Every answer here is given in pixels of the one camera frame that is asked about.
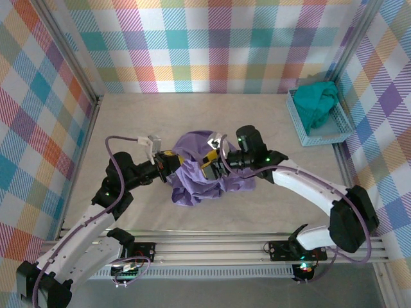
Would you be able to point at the controller board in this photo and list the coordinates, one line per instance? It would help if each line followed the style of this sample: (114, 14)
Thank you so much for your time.
(126, 274)
(304, 271)

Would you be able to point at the left controller board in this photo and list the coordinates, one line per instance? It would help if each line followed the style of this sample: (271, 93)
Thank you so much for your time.
(126, 274)

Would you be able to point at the right controller board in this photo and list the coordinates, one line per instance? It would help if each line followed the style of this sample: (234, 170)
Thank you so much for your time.
(304, 271)

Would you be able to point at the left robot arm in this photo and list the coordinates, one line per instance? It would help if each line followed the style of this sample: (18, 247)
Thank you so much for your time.
(96, 253)

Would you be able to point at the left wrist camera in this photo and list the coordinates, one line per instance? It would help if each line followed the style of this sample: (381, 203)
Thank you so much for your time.
(154, 143)

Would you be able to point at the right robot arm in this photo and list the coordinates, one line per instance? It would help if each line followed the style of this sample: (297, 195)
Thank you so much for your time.
(350, 224)

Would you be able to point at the right aluminium corner post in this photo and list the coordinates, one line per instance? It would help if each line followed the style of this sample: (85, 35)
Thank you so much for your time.
(350, 48)

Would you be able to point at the left aluminium corner post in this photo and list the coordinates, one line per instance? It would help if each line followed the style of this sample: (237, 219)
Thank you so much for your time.
(70, 57)

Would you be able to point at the right aluminium frame leg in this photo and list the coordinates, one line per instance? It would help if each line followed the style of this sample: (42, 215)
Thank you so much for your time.
(383, 288)

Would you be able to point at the aluminium side rail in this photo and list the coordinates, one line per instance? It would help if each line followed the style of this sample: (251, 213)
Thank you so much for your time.
(86, 144)
(343, 167)

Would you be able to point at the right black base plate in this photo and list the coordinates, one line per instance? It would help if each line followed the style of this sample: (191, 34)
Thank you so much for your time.
(279, 250)

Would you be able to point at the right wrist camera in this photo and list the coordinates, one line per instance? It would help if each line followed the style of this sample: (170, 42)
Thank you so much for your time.
(215, 141)

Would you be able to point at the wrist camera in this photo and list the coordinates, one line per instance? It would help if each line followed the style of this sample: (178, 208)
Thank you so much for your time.
(154, 143)
(215, 141)

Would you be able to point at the right aluminium side rail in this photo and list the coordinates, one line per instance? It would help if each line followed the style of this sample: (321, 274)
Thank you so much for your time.
(343, 167)

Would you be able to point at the left aluminium side rail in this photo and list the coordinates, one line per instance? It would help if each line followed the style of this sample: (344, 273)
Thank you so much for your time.
(86, 144)

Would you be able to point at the long aluminium mounting rail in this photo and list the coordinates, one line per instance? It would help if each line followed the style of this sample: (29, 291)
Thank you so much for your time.
(208, 250)

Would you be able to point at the light blue plastic basket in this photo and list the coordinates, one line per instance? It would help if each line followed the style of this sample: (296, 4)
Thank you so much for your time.
(324, 138)

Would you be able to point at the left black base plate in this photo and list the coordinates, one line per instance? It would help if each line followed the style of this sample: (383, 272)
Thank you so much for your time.
(144, 251)

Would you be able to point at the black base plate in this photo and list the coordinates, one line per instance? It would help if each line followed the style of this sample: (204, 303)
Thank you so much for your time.
(279, 250)
(144, 251)

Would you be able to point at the teal garment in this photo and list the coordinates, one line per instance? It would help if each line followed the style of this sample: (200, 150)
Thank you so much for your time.
(311, 99)

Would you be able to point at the aluminium corner post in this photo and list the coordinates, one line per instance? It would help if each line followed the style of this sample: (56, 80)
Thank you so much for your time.
(350, 48)
(70, 57)

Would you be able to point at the purple t-shirt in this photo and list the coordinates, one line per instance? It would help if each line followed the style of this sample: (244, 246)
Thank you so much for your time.
(192, 189)

